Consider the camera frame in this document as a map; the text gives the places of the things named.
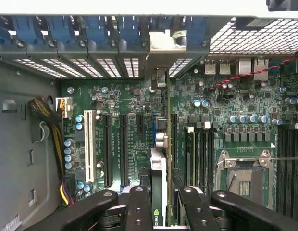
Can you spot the long black expansion slot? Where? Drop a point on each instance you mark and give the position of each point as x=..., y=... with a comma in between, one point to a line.
x=123, y=149
x=107, y=149

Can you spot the blue card retention clip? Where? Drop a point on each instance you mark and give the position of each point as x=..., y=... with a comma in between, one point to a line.
x=197, y=33
x=61, y=31
x=26, y=30
x=128, y=31
x=96, y=31

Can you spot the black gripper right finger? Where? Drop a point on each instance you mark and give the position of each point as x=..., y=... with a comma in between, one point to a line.
x=197, y=211

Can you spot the green Dell motherboard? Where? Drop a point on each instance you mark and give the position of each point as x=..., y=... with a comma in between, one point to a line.
x=235, y=108

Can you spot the CPU socket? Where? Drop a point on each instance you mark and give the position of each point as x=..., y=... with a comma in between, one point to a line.
x=245, y=185

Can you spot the white PCI slot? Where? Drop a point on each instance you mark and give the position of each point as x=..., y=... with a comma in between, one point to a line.
x=89, y=144

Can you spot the black open PC case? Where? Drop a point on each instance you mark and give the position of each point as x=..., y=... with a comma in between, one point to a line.
x=40, y=49

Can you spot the thin socket locking lever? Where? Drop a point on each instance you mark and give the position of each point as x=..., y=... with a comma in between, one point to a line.
x=288, y=158

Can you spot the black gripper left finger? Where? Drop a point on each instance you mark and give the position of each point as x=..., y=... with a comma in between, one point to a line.
x=138, y=211

